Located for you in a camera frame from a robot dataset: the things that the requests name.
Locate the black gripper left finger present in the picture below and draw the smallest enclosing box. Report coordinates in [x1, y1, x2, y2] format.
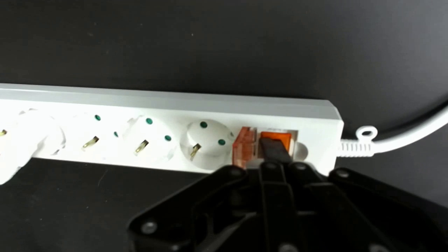
[126, 137, 281, 252]

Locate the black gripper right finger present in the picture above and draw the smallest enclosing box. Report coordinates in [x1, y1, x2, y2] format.
[276, 137, 448, 252]

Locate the white power strip orange switch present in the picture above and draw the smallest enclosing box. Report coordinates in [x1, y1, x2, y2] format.
[0, 82, 346, 176]

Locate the white power strip cord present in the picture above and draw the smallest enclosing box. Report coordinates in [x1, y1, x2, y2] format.
[336, 99, 448, 158]

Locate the white kettle cable with plug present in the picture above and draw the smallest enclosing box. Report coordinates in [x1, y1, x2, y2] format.
[0, 109, 67, 186]

